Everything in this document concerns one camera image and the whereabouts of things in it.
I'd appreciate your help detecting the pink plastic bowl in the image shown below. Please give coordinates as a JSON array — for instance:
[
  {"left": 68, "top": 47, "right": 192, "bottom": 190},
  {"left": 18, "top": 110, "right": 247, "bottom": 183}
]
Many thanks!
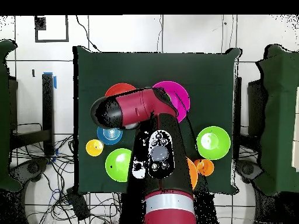
[{"left": 152, "top": 80, "right": 191, "bottom": 124}]

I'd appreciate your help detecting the blue plastic bowl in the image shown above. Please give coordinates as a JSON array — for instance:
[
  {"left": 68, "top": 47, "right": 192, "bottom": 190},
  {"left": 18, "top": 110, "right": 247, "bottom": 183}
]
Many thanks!
[{"left": 96, "top": 126, "right": 124, "bottom": 146}]

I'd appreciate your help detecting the red plastic bowl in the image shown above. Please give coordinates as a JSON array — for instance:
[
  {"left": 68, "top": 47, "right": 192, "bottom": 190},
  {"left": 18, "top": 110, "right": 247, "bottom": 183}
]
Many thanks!
[{"left": 105, "top": 82, "right": 137, "bottom": 98}]

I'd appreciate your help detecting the large green plastic bowl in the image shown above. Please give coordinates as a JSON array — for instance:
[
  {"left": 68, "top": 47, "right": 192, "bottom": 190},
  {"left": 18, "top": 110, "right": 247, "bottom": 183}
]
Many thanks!
[
  {"left": 105, "top": 148, "right": 132, "bottom": 183},
  {"left": 196, "top": 125, "right": 231, "bottom": 161}
]

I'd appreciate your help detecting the dark green table cloth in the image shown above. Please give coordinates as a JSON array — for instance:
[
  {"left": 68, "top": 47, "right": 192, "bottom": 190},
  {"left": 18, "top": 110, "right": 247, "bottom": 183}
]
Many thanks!
[{"left": 72, "top": 45, "right": 242, "bottom": 194}]

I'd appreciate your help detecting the yellow plastic cup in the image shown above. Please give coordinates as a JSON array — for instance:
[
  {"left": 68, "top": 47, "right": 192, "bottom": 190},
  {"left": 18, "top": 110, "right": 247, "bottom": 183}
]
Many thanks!
[{"left": 85, "top": 139, "right": 105, "bottom": 157}]

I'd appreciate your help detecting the large orange plastic bowl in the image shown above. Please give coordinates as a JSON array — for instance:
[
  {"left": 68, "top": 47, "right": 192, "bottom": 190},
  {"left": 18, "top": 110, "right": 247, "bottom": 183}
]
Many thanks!
[{"left": 186, "top": 157, "right": 199, "bottom": 190}]

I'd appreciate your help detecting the orange plastic cup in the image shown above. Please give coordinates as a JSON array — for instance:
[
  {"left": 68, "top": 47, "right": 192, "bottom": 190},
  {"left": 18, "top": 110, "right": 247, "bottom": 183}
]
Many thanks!
[{"left": 193, "top": 159, "right": 215, "bottom": 177}]

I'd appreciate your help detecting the black metal stand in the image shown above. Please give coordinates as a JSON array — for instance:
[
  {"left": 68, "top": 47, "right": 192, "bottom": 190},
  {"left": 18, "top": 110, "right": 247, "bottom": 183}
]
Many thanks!
[
  {"left": 233, "top": 76, "right": 243, "bottom": 162},
  {"left": 9, "top": 72, "right": 57, "bottom": 156}
]

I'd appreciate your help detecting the black chair base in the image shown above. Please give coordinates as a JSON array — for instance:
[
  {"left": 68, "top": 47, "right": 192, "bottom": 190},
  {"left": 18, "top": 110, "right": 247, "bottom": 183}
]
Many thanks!
[{"left": 10, "top": 157, "right": 51, "bottom": 187}]

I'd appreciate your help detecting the green cloth side table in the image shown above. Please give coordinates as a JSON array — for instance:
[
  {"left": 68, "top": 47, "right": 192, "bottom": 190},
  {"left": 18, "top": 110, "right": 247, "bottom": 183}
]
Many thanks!
[
  {"left": 0, "top": 38, "right": 23, "bottom": 193},
  {"left": 254, "top": 43, "right": 299, "bottom": 197}
]

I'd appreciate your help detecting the white box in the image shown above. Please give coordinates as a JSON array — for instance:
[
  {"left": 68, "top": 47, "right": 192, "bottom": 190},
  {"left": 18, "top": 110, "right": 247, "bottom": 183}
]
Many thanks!
[{"left": 291, "top": 86, "right": 299, "bottom": 173}]

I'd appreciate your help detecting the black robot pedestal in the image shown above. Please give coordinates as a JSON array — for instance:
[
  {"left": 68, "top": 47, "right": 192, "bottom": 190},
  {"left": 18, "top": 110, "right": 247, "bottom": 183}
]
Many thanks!
[{"left": 119, "top": 192, "right": 147, "bottom": 224}]

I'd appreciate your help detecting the black square floor frame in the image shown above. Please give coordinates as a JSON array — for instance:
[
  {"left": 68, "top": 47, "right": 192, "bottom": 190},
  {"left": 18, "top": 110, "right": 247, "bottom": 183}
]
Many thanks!
[{"left": 34, "top": 15, "right": 69, "bottom": 43}]

